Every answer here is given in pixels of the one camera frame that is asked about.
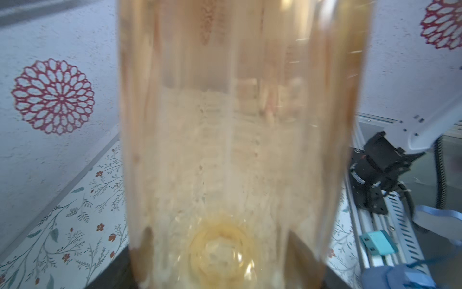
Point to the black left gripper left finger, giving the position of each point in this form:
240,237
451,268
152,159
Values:
118,275

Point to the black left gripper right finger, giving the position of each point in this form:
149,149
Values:
304,271

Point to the amber plastic spray bottle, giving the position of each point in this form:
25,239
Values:
236,126

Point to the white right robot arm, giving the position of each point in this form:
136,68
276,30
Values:
375,169

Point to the teal power adapter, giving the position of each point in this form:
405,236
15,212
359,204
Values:
379,243

